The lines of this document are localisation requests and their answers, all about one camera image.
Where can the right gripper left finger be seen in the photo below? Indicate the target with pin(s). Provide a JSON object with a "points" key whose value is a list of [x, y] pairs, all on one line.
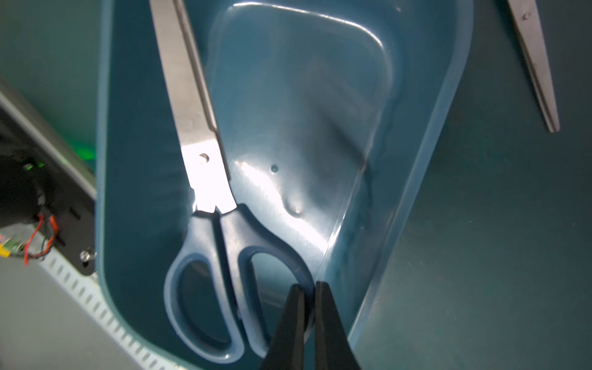
{"points": [[286, 350]]}

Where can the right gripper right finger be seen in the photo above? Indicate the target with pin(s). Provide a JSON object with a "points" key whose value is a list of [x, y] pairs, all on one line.
{"points": [[332, 350]]}

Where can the blue handled scissors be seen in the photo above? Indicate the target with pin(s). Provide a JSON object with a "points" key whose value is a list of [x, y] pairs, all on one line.
{"points": [[221, 233]]}

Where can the black scissors lower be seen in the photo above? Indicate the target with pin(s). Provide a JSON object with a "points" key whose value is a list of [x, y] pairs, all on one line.
{"points": [[530, 33]]}

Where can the white perforated cable duct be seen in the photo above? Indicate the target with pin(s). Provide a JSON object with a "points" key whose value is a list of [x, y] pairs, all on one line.
{"points": [[86, 292]]}

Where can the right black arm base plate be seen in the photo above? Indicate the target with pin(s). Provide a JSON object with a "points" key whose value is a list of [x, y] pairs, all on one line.
{"points": [[42, 207]]}

